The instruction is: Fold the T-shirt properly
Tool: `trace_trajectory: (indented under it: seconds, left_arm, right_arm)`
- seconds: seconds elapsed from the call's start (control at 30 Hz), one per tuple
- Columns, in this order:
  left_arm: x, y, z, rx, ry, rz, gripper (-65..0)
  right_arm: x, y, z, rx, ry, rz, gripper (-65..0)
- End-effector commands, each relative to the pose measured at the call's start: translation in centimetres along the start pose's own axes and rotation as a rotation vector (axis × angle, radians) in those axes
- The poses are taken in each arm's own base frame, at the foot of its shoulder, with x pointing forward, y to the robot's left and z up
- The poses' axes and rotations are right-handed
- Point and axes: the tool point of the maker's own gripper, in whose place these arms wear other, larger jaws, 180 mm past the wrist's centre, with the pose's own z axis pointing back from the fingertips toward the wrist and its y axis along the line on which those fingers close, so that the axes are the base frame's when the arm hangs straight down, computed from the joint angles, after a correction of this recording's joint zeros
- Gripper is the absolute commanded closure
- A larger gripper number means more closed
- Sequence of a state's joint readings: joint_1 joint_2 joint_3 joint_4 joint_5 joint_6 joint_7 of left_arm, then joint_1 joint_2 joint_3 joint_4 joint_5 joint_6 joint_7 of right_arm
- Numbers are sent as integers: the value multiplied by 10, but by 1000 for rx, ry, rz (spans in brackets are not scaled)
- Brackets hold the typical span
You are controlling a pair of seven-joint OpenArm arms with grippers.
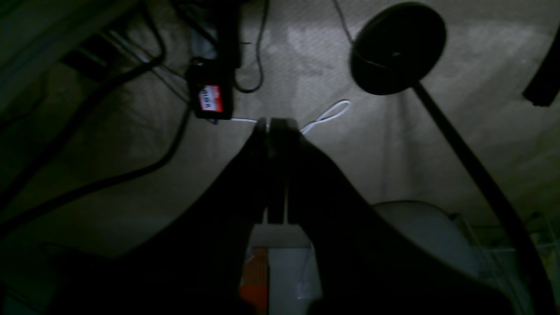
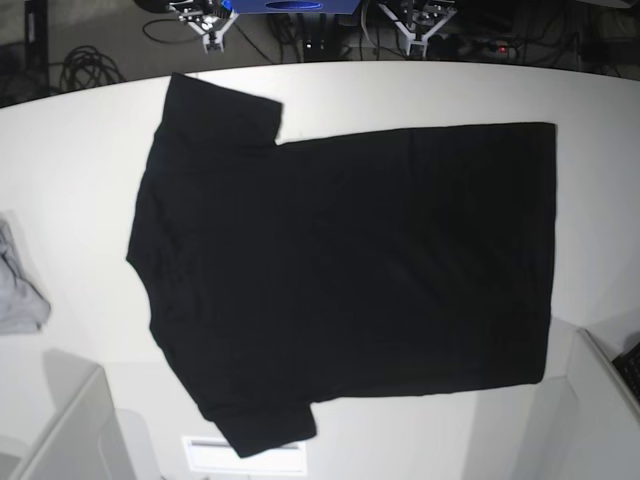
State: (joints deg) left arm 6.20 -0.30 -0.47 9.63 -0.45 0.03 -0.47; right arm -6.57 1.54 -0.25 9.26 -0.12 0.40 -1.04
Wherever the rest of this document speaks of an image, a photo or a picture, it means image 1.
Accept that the white cable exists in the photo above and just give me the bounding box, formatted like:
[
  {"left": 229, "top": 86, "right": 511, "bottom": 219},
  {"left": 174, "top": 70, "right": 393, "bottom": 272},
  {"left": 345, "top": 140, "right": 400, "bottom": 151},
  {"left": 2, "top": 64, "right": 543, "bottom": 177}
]
[{"left": 231, "top": 100, "right": 351, "bottom": 134}]

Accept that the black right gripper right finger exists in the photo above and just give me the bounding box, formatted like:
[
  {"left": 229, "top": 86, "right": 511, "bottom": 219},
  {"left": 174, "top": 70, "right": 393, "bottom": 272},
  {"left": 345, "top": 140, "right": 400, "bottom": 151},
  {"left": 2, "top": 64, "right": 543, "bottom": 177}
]
[{"left": 268, "top": 118, "right": 514, "bottom": 315}]

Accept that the thick black cable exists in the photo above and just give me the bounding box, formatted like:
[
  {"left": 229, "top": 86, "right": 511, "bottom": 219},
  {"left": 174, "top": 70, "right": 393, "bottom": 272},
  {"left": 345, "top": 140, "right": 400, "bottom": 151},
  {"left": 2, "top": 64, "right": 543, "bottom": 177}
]
[{"left": 0, "top": 0, "right": 193, "bottom": 232}]

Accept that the black box red label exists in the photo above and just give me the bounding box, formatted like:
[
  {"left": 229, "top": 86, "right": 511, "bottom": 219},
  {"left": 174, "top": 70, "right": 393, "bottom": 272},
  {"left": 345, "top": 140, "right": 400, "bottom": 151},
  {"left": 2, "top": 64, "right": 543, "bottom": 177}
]
[{"left": 185, "top": 56, "right": 234, "bottom": 120}]

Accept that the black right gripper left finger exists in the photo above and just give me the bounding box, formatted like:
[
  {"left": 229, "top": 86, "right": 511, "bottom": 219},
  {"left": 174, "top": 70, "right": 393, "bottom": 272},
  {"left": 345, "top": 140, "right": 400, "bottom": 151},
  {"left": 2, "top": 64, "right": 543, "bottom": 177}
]
[{"left": 52, "top": 118, "right": 267, "bottom": 315}]

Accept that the black round stand base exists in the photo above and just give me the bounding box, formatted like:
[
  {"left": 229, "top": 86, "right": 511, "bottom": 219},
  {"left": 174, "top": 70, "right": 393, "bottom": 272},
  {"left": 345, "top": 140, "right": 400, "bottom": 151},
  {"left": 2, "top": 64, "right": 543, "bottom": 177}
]
[{"left": 349, "top": 2, "right": 557, "bottom": 315}]

